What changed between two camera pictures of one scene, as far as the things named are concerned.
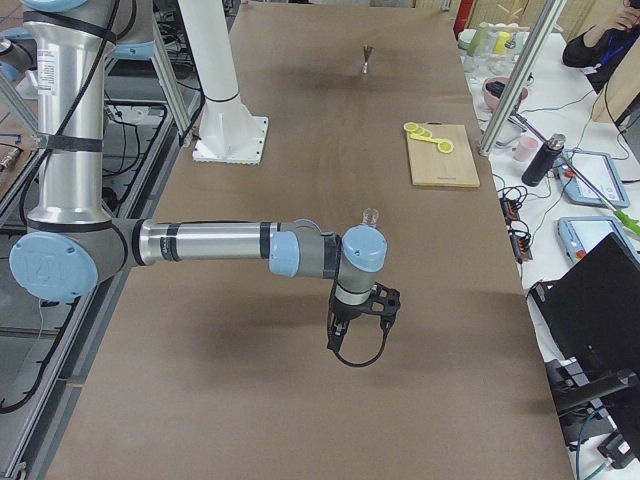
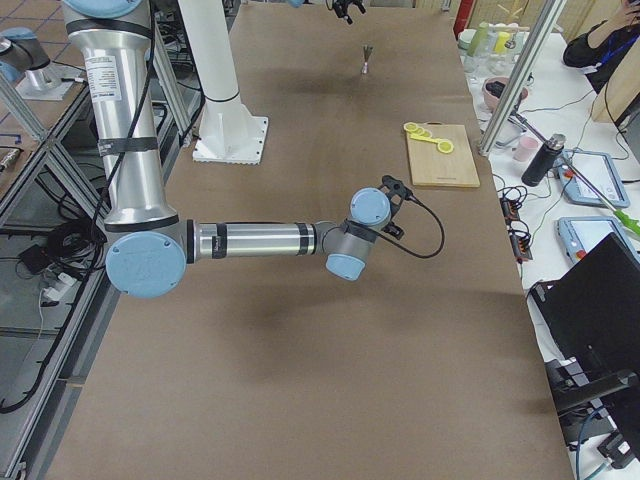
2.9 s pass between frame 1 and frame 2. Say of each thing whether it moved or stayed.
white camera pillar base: stayed
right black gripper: moved
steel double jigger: stayed
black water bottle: stayed
